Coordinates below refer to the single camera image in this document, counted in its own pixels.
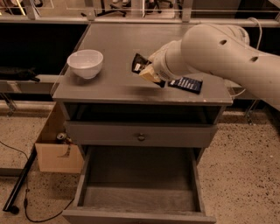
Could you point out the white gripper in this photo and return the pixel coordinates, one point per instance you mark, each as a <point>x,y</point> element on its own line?
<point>159,67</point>

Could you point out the black chocolate rxbar wrapper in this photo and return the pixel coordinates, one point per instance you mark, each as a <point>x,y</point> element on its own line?
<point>139,63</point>

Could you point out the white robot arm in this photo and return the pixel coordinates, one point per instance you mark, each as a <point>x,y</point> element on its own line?
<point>220,50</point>

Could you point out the round brass drawer knob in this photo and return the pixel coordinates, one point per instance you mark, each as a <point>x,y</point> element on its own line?
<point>141,137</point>

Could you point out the grey drawer cabinet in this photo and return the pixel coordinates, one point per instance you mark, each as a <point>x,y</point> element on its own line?
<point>116,95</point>

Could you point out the closed grey upper drawer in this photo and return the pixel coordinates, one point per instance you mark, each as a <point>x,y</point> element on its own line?
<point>125,134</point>

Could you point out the open grey middle drawer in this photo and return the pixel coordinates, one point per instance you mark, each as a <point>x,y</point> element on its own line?
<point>138,185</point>

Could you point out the blue snack bar wrapper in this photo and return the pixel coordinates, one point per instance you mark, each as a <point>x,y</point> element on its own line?
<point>187,84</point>

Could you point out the black office chair base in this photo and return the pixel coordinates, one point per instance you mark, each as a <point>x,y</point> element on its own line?
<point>138,8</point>

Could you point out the white ceramic bowl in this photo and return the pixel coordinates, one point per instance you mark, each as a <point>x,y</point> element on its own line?
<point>85,63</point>

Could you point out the metal drink can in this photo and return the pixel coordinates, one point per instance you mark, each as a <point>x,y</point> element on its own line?
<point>61,136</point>

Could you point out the cardboard box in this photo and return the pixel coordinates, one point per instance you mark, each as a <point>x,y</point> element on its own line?
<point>54,155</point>

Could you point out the black metal floor bar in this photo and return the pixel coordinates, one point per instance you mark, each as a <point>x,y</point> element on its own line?
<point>21,175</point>

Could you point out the metal railing frame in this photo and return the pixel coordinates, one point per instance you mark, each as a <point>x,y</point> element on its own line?
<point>246,13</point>

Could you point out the black object on rail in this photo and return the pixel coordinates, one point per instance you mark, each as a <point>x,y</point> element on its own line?
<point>18,74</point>

